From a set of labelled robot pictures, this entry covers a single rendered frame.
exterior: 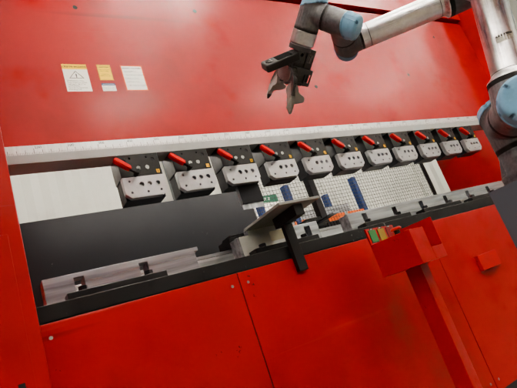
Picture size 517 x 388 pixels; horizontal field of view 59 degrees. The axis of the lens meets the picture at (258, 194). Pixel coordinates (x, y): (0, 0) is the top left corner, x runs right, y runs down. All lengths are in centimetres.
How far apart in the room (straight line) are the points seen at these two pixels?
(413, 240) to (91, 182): 523
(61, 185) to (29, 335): 510
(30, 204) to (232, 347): 487
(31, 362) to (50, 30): 118
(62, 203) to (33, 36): 443
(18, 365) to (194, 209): 129
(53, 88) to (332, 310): 123
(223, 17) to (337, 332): 147
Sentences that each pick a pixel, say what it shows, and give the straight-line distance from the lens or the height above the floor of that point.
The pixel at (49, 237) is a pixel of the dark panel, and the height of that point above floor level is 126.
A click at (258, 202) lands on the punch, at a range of 183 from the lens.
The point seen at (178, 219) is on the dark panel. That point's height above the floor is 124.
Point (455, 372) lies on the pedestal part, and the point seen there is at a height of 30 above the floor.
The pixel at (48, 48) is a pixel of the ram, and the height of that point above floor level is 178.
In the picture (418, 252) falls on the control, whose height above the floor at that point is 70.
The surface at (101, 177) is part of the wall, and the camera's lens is 643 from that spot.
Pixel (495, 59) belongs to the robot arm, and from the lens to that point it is 135.
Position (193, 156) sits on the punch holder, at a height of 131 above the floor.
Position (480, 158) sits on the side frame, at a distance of 362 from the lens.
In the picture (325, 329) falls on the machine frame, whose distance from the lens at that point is 164.
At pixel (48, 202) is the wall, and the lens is 614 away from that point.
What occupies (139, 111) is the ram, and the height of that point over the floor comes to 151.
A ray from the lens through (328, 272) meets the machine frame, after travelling 171.
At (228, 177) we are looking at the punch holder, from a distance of 176.
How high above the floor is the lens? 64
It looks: 15 degrees up
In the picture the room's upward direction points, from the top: 20 degrees counter-clockwise
